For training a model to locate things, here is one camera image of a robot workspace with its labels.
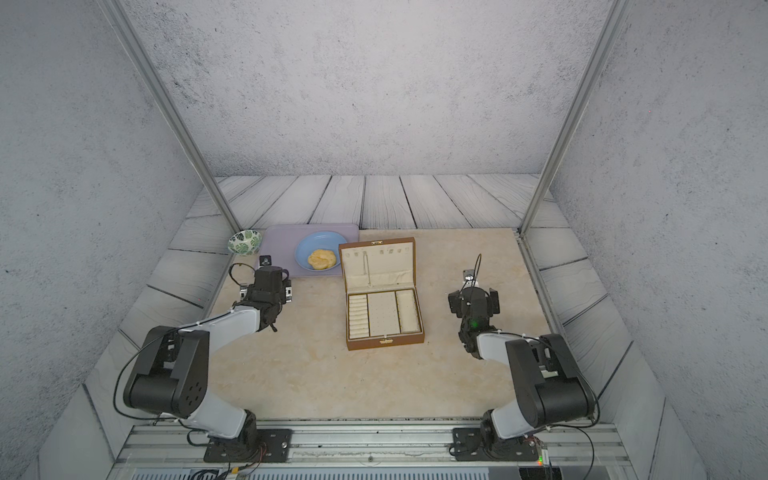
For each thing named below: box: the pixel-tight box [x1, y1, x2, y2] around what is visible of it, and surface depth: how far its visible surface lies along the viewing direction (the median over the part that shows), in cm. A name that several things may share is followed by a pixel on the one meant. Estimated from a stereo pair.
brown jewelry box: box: [338, 237, 425, 351], surface depth 93 cm
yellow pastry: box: [308, 249, 336, 270], surface depth 110 cm
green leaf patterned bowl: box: [227, 229, 263, 256], surface depth 117 cm
